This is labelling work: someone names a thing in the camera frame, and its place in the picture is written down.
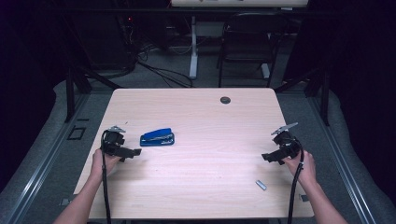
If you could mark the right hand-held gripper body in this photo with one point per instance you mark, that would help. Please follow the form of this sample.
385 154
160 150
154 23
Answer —
288 144

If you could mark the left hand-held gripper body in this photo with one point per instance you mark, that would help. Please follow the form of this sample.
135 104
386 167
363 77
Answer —
112 141

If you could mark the blue stapler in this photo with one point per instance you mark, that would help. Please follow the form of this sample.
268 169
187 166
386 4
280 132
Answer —
157 134

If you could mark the silver staple strip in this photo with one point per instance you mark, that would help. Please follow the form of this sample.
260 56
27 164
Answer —
261 185

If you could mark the person's left hand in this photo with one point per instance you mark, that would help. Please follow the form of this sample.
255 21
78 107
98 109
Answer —
102 165

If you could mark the person's right hand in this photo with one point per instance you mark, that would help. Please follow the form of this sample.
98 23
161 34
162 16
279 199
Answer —
306 169

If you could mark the grey tape piece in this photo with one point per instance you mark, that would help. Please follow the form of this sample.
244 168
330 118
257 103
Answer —
304 198
64 201

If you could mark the dark round table grommet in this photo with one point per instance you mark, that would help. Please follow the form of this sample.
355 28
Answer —
225 100

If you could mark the short white desk foot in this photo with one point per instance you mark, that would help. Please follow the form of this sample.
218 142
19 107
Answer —
265 71

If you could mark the black computer tower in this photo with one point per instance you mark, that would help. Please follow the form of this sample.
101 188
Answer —
106 46

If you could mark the tall white desk leg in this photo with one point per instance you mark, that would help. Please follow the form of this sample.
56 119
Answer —
193 62

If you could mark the black chair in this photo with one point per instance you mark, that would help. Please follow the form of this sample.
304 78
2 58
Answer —
249 43

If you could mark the light wooden desk top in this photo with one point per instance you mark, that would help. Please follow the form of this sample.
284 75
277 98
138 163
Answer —
239 3

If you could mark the black metal frame post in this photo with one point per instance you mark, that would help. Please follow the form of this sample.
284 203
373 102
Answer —
70 93
325 99

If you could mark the aluminium floor rail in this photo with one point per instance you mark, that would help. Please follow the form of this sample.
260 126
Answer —
37 179
347 177

